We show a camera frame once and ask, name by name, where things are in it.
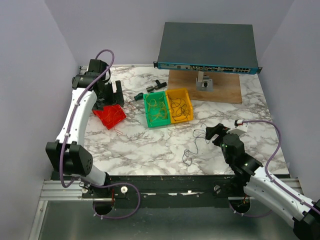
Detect red plastic bin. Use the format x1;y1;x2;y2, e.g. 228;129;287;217
92;104;127;130

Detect orange cable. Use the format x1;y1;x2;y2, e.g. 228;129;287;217
99;98;137;136

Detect green plastic bin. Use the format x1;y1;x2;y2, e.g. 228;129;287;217
143;91;171;128

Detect yellow cable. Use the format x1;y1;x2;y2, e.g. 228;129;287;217
146;96;168;123

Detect yellow plastic bin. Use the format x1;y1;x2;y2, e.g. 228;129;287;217
165;88;194;124

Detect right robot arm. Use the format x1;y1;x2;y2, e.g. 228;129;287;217
205;120;320;240

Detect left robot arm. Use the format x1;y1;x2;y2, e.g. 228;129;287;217
45;58;125;198

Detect wooden board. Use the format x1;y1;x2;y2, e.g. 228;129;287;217
167;70;243;104

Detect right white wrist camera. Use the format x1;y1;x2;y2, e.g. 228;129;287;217
227;120;248;136

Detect green handled screwdriver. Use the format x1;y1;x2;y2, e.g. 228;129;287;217
129;92;144;103

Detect black T-handle tool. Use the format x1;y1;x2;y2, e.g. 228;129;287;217
146;79;167;93

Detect grey metal bracket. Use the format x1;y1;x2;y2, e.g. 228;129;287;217
196;71;214;92

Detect blue network switch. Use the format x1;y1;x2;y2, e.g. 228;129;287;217
153;22;262;75

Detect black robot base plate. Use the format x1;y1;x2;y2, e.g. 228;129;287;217
73;175;251;213

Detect aluminium frame rail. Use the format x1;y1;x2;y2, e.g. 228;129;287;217
39;178;303;201

